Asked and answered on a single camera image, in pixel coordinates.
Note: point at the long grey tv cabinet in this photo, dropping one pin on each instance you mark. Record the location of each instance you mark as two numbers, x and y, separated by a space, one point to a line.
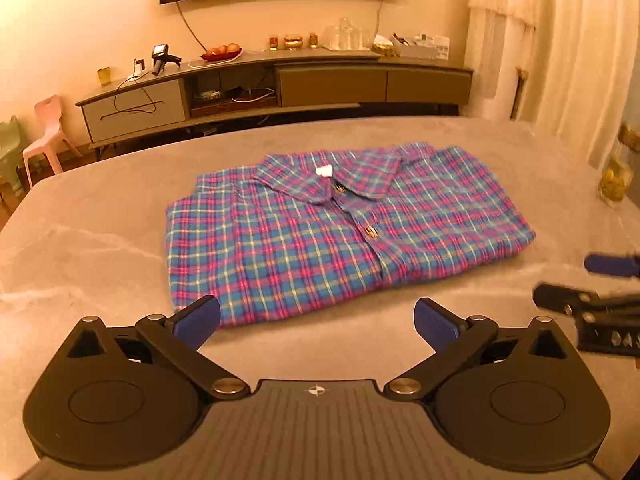
280 87

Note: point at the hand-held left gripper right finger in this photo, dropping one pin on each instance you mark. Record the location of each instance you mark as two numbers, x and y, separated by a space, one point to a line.
435 321

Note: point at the gold lidded bowl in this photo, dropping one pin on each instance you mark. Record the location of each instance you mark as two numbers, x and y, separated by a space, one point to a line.
293 41

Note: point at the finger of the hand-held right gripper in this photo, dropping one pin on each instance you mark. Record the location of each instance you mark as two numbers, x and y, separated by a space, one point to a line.
612 264
562 297

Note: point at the green plastic chair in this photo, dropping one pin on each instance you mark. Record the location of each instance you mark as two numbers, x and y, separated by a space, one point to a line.
11 152

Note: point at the small gold cup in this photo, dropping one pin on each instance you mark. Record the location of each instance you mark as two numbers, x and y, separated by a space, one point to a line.
103 76

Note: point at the red plate of fruit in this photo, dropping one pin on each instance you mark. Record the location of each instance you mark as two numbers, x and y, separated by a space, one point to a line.
221 51

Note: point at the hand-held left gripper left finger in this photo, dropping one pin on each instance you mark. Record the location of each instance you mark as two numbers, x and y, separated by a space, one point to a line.
197 320

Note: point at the black handheld device with screen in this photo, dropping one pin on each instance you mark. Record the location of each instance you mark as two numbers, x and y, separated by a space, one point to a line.
162 57

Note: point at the white power adapter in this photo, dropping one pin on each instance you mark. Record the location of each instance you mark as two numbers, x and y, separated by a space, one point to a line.
139 66

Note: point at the small gold jar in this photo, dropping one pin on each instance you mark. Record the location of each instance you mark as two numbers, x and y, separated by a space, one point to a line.
313 40
273 43

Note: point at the pink plastic chair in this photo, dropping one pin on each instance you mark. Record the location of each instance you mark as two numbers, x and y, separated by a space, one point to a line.
46 137

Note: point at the blue pink plaid shirt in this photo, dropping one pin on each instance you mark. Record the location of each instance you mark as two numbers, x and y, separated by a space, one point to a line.
325 230

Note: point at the cream curtain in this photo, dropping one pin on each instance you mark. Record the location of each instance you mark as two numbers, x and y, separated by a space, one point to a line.
560 50

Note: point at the clear glass pitcher set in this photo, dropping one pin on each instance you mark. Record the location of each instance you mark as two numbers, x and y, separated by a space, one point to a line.
347 36

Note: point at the gold tissue box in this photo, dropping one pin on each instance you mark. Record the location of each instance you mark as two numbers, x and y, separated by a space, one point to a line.
382 47

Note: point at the white box of supplies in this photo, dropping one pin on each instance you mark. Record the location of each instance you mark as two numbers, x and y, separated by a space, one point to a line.
421 46

